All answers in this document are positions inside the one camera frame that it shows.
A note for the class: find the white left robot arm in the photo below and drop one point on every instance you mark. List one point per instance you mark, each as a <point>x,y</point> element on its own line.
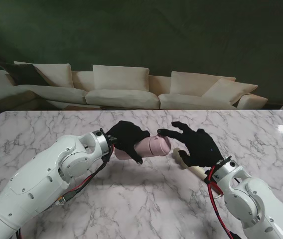
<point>49,176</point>

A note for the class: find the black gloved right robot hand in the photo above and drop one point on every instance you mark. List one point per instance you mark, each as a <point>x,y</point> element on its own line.
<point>201,149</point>

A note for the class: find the cream sofa seat cushion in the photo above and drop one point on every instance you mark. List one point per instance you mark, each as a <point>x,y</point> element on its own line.
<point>56,93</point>
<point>181,100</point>
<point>121,98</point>

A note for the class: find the pink thermos lid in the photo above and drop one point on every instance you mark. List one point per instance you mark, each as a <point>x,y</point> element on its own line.
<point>160,147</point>

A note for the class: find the dark brown sofa pillow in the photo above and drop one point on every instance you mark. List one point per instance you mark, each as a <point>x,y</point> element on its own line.
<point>22,73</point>

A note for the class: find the cream sofa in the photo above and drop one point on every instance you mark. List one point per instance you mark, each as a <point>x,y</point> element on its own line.
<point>156,83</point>

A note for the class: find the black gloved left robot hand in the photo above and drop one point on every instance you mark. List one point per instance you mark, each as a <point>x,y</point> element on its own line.
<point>127,137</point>

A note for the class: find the pink thermos body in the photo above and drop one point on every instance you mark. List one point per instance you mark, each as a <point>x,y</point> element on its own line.
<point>142,149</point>

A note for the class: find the cream sofa back pillow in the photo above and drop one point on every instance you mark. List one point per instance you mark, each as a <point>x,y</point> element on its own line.
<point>188,82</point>
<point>120,77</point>
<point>54,74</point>
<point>231,90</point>

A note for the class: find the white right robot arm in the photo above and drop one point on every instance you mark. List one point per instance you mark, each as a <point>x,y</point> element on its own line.
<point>251,194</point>

